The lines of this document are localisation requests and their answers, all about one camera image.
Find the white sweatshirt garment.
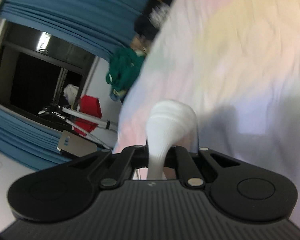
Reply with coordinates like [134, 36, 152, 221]
[146, 100, 198, 180]

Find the grey ironing board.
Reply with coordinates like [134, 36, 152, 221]
[57, 130, 97, 158]

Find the red garment on rack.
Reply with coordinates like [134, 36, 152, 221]
[75, 95, 102, 132]

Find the left blue curtain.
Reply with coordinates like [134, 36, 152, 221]
[0, 109, 71, 171]

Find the blue curtain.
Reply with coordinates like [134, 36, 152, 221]
[0, 0, 149, 60]
[0, 109, 71, 171]

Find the green garment pile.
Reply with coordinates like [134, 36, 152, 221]
[106, 48, 145, 101]

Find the pastel tie-dye bed blanket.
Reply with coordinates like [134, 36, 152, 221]
[114, 0, 300, 227]

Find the black sofa chair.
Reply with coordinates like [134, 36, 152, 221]
[134, 0, 172, 41]

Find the right blue curtain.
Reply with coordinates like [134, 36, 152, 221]
[0, 0, 149, 60]

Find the dark window with frame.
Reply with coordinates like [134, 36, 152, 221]
[0, 22, 95, 131]

